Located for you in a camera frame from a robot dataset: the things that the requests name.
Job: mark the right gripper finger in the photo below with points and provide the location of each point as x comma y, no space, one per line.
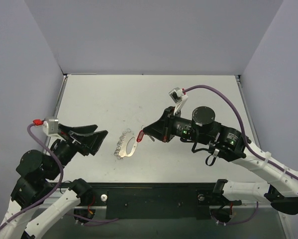
158,128
158,136

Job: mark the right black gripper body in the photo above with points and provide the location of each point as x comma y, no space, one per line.
167,125

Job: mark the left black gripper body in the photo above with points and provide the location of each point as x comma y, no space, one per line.
72,140

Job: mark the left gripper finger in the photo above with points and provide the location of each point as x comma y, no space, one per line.
92,142
86,130

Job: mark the red key tag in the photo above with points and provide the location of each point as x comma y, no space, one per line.
140,136

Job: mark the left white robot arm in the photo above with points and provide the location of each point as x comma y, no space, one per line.
40,176

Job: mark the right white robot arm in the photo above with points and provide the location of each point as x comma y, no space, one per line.
280,184

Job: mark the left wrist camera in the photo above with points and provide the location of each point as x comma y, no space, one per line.
50,126

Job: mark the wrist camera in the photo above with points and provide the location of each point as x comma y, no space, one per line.
50,126
179,97

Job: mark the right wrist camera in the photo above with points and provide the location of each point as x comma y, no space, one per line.
179,97

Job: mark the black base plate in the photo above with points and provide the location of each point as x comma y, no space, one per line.
161,212

